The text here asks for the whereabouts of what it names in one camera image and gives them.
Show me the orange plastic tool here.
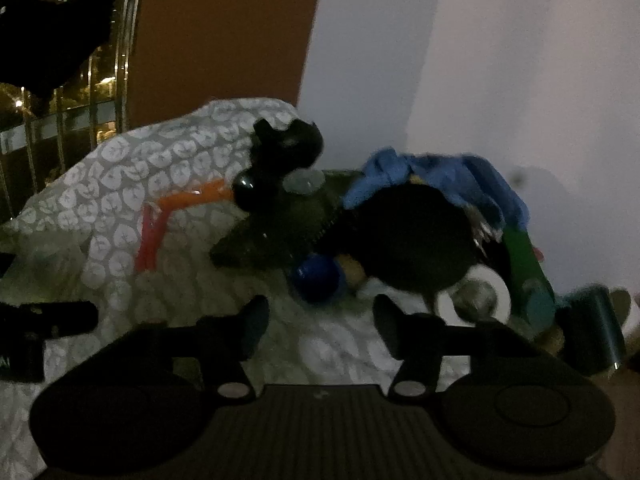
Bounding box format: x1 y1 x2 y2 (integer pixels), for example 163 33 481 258
135 180 236 273

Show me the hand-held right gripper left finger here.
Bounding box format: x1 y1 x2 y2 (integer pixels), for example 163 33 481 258
95 296 271 402

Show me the dark metal can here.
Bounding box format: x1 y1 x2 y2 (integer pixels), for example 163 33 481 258
557 284 628 376

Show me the black lumpy object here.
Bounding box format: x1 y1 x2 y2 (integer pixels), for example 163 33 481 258
251 119 323 172

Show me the brown wooden panel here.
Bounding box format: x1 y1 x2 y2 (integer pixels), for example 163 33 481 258
125 0 328 133

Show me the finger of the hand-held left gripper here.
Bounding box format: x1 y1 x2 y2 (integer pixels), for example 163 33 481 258
0 301 98 338

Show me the black round object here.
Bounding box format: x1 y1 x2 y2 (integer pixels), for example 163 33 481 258
345 185 507 302

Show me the dark glossy round object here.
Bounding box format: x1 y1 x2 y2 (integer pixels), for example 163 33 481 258
232 170 267 212

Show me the blue ball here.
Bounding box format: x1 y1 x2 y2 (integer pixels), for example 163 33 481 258
290 254 346 306

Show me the green box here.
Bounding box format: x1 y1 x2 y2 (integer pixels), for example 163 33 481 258
502 227 557 332

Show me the white tape roll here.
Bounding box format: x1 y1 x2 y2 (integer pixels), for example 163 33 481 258
434 264 512 325

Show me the blue cloth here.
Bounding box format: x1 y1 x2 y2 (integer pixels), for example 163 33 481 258
342 147 532 231

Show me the black hanging cloth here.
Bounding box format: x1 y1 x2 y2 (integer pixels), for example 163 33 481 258
0 0 117 102

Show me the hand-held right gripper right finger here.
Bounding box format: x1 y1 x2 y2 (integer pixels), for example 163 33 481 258
374 294 551 403

